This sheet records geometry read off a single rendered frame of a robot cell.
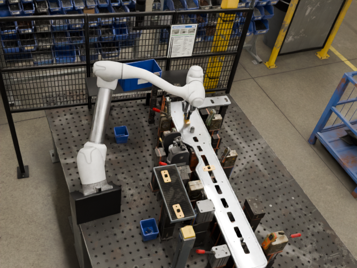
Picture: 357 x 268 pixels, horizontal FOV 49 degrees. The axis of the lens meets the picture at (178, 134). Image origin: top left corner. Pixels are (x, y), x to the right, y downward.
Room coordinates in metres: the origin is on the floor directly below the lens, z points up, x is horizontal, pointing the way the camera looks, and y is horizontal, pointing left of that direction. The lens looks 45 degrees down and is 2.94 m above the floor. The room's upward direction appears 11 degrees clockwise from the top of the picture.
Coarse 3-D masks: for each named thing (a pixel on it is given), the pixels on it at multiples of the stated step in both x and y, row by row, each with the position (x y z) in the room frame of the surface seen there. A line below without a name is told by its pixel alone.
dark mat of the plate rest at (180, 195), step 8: (160, 168) 1.45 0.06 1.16; (168, 168) 1.46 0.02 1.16; (160, 176) 1.39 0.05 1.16; (176, 176) 1.42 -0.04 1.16; (160, 184) 1.34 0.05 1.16; (168, 184) 1.35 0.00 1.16; (176, 184) 1.36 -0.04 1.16; (168, 192) 1.29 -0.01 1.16; (176, 192) 1.30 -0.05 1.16; (184, 192) 1.31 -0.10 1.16; (168, 200) 1.24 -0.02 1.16; (176, 200) 1.25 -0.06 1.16; (184, 200) 1.26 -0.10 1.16; (168, 208) 1.19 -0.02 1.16; (184, 208) 1.21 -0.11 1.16; (176, 216) 1.15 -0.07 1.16; (184, 216) 1.16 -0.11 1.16
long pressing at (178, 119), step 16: (176, 112) 2.13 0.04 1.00; (176, 128) 1.96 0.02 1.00; (192, 144) 1.84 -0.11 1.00; (208, 144) 1.87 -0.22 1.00; (208, 160) 1.73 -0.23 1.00; (208, 176) 1.59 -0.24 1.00; (224, 176) 1.62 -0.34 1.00; (208, 192) 1.46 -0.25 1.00; (224, 192) 1.49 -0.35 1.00; (224, 208) 1.37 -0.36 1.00; (240, 208) 1.39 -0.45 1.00; (224, 224) 1.26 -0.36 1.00; (240, 224) 1.28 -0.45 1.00; (224, 240) 1.16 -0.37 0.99; (256, 240) 1.20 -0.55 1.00; (240, 256) 1.08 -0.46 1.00; (256, 256) 1.10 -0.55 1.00
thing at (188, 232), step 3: (183, 228) 1.09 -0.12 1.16; (186, 228) 1.09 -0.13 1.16; (189, 228) 1.09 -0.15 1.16; (192, 228) 1.10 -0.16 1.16; (183, 231) 1.07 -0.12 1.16; (186, 231) 1.07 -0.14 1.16; (189, 231) 1.07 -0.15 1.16; (192, 231) 1.08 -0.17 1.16; (183, 234) 1.05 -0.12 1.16; (186, 234) 1.05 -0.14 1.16; (189, 234) 1.06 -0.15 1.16; (192, 234) 1.06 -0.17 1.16; (186, 237) 1.04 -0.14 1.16; (189, 237) 1.04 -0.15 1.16
